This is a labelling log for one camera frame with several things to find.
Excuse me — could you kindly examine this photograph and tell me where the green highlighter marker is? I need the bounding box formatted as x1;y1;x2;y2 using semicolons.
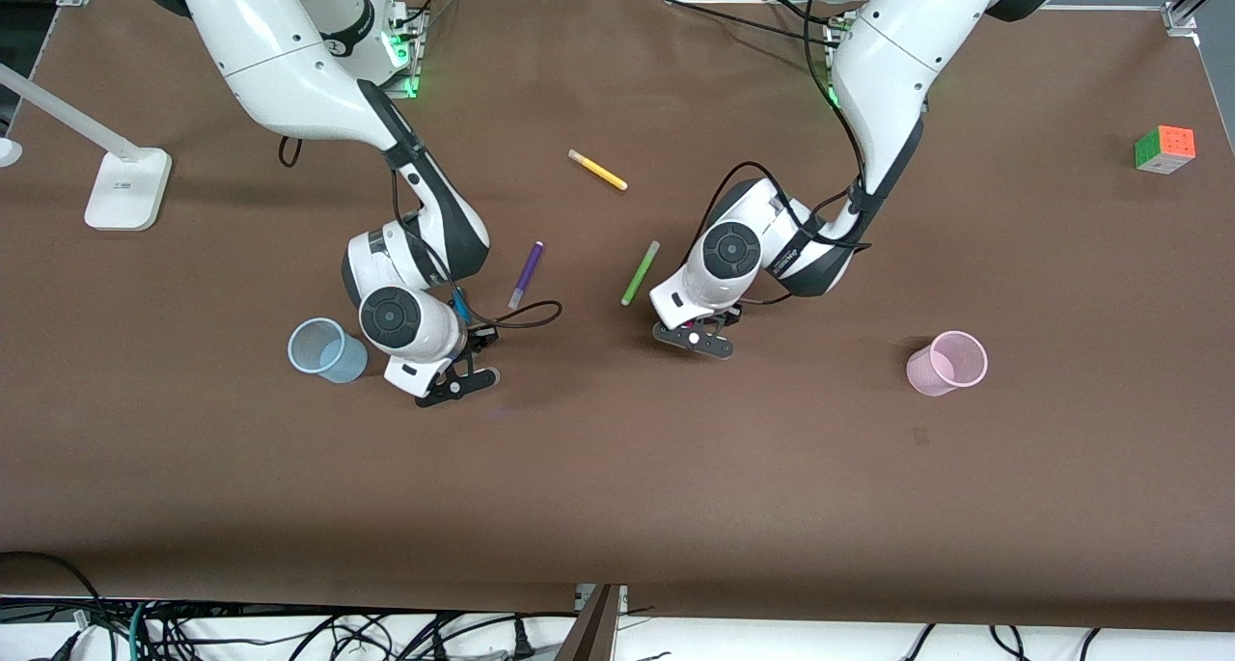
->
620;240;662;307

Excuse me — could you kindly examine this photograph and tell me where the purple highlighter marker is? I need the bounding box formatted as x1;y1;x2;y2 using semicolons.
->
508;241;546;310

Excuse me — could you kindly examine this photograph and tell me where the blue mesh cup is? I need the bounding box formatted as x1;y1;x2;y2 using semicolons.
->
288;317;369;384

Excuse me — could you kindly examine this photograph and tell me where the yellow highlighter marker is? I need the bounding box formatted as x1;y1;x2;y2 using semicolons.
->
567;149;629;192

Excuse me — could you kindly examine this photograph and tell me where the brown table leg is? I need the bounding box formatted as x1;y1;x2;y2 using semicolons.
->
555;584;630;661

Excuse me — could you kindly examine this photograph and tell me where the white desk stand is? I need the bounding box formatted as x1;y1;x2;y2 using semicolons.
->
0;63;173;232

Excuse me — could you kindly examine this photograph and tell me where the multicolour puzzle cube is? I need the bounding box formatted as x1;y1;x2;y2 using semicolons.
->
1134;125;1196;176

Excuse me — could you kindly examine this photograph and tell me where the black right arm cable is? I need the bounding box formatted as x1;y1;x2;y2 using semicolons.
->
278;111;563;355

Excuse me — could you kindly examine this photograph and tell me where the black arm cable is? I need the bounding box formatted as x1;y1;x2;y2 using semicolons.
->
278;111;563;355
690;0;874;307

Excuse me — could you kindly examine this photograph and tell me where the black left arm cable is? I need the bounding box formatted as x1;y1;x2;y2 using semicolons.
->
690;0;874;307

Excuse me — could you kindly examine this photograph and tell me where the black cable on table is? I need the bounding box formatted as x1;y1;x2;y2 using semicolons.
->
656;0;833;46

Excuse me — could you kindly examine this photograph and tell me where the aluminium left arm base plate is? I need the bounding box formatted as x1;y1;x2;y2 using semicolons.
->
823;13;852;78

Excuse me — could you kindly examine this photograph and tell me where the aluminium right arm base plate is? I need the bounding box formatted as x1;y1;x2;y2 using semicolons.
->
384;0;431;99

